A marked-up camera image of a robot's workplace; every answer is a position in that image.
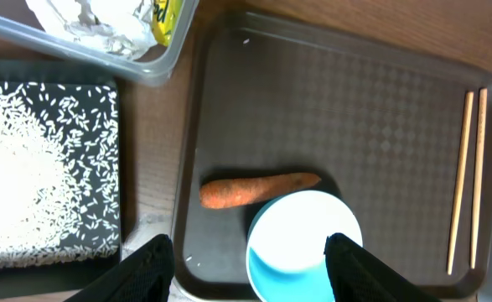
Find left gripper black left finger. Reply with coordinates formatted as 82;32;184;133
65;234;175;302

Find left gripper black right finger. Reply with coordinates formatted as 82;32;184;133
324;233;438;302

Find light blue bowl with rice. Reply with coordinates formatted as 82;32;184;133
246;190;363;302

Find orange carrot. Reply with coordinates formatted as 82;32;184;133
199;173;321;210

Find white rice grains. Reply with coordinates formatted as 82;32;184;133
0;81;121;268

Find wooden chopstick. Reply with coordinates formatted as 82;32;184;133
470;88;488;269
447;91;474;275

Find yellow snack wrapper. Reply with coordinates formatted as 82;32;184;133
152;0;183;46

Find white tissue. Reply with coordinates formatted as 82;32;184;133
26;0;158;60

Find black waste bin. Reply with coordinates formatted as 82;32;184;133
0;60;121;299

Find clear plastic waste bin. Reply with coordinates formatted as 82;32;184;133
0;0;199;86

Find dark brown serving tray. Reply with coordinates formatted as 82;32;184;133
173;12;492;300

